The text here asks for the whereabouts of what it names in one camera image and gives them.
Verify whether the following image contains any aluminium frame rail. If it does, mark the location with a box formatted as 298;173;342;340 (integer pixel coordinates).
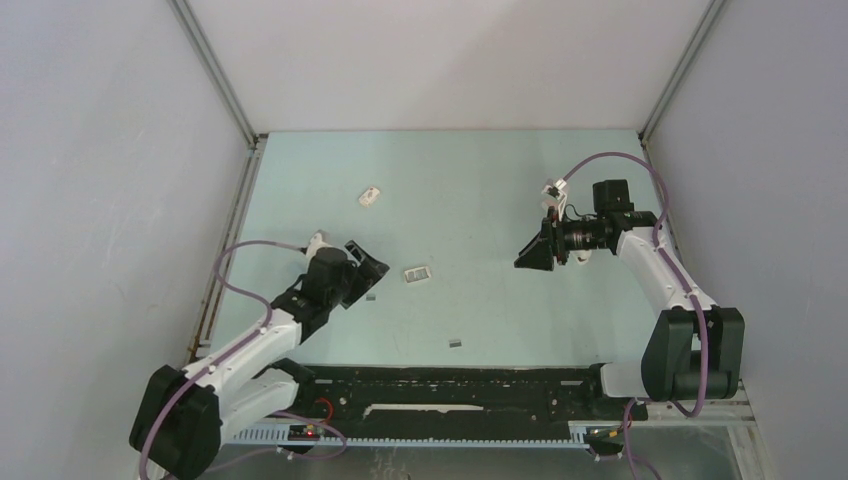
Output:
195;369;755;454

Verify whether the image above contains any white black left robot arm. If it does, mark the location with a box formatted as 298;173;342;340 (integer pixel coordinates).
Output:
129;231;390;479

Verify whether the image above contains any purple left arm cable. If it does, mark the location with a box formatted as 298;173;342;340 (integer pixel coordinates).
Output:
137;239;313;480

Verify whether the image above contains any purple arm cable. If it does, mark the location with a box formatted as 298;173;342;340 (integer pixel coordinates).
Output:
137;239;313;480
559;151;710;480

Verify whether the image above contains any small white staple box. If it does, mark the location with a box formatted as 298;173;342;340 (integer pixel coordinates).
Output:
358;186;381;208

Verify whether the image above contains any white stapler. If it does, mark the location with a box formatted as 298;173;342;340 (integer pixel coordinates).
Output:
570;250;592;265

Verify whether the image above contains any white staple tray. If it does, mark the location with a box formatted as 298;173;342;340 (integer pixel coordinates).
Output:
403;266;432;284

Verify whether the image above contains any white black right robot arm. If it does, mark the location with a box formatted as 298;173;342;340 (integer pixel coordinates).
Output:
514;180;745;418

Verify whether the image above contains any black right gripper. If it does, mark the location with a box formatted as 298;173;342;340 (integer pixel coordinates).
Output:
514;206;607;272

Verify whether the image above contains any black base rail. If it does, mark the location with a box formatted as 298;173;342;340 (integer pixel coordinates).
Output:
269;359;627;442

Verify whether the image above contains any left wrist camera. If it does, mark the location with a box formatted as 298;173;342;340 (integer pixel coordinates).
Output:
305;230;348;264

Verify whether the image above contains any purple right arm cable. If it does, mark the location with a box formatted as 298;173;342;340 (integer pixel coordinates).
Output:
559;151;710;480

